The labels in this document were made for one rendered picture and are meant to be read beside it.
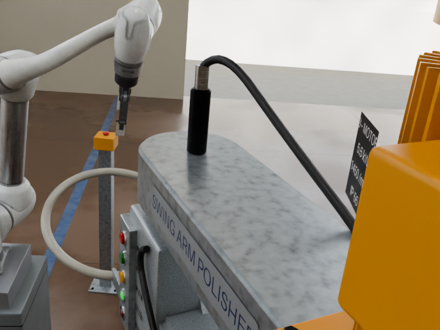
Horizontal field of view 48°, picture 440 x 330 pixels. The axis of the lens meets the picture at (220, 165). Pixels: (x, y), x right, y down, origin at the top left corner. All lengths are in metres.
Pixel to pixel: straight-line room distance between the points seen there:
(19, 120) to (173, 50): 5.82
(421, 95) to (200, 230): 0.44
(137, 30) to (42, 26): 6.45
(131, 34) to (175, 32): 6.17
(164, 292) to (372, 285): 0.71
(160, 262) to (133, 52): 0.76
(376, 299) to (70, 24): 7.59
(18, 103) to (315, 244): 1.48
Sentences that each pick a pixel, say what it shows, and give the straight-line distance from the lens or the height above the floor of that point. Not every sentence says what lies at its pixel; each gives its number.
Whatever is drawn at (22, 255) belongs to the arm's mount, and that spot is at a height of 0.89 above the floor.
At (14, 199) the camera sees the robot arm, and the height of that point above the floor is 1.13.
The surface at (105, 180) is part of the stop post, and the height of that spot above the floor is 0.80.
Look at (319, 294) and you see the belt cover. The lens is 0.62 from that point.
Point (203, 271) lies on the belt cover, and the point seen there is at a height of 1.68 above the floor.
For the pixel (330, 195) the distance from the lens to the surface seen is 0.78.
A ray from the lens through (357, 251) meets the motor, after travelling 0.33.
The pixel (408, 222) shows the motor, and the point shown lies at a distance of 0.29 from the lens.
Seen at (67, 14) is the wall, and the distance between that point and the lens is 7.81.
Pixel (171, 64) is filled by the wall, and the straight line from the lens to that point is 7.75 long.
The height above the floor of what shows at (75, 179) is 1.31.
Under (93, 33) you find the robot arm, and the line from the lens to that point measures 1.71.
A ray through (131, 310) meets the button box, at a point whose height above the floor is 1.35.
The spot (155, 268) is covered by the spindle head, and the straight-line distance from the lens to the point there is 0.97.
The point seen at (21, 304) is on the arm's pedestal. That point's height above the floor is 0.80.
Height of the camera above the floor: 2.10
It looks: 23 degrees down
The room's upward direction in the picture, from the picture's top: 5 degrees clockwise
